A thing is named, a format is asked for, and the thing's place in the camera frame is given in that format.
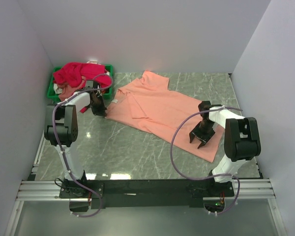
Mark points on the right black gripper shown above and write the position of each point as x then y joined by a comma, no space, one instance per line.
203,138

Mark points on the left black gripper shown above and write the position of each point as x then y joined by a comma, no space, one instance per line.
101,111

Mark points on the salmon pink t shirt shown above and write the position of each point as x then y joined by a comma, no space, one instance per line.
147,104

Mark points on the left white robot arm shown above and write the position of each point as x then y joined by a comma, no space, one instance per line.
61,125

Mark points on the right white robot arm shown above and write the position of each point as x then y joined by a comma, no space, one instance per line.
241,138

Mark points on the green plastic bin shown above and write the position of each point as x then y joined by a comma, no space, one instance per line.
55,97

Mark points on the dusty pink garment in bin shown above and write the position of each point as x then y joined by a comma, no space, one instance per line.
68,90

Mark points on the magenta red t shirt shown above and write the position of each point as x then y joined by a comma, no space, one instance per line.
73,74

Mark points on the white garment in bin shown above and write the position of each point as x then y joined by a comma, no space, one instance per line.
57,89

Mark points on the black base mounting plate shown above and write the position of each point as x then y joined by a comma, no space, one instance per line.
142,194

